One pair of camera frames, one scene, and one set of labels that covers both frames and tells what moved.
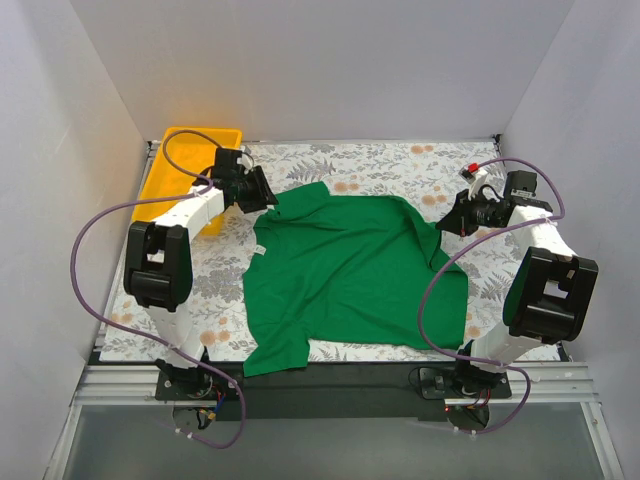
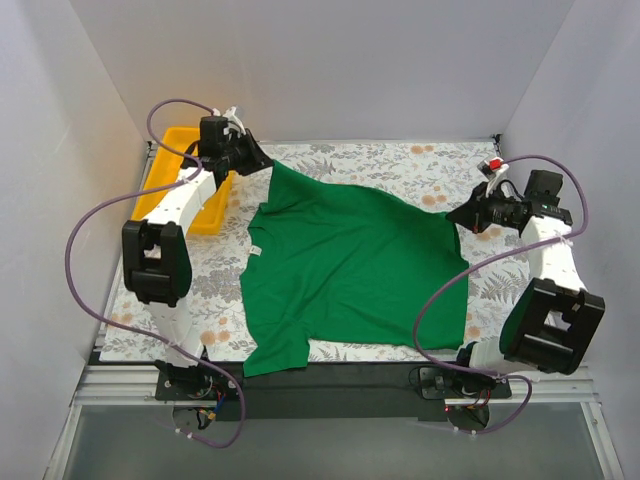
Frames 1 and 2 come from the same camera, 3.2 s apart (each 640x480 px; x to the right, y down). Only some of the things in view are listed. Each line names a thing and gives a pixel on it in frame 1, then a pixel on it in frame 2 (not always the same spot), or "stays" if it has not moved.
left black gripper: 258,189 -> 249,153
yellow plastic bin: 162,180 stays
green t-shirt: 346,271 stays
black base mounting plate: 329,391 stays
